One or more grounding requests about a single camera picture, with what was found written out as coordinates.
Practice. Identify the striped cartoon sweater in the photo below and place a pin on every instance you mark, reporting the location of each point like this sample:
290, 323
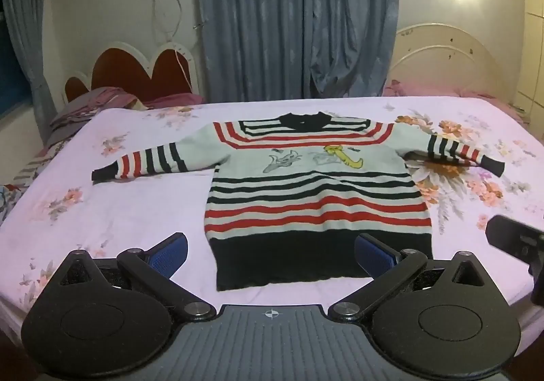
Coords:
314, 198

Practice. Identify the bed with floral pink sheet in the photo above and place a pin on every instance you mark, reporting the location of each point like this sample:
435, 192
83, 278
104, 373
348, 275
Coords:
127, 211

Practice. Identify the cream arched headboard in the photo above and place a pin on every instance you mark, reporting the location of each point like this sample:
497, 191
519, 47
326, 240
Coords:
450, 58

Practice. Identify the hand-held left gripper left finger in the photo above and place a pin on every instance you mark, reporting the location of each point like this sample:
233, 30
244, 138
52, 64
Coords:
168, 255

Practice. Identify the pile of folded bedding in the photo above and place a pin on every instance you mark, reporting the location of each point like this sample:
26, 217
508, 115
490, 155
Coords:
93, 106

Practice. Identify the blue curtain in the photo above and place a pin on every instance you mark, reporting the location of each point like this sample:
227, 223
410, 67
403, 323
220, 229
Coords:
297, 19
25, 32

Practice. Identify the dark pink pillow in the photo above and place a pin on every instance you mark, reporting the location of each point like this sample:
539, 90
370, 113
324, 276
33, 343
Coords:
174, 99

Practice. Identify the red heart-shaped headboard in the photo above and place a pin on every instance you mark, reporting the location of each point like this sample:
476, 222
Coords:
127, 75

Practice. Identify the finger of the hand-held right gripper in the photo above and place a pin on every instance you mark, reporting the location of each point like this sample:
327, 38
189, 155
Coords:
510, 238

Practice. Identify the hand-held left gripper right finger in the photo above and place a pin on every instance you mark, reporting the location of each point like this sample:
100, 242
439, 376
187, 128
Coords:
374, 255

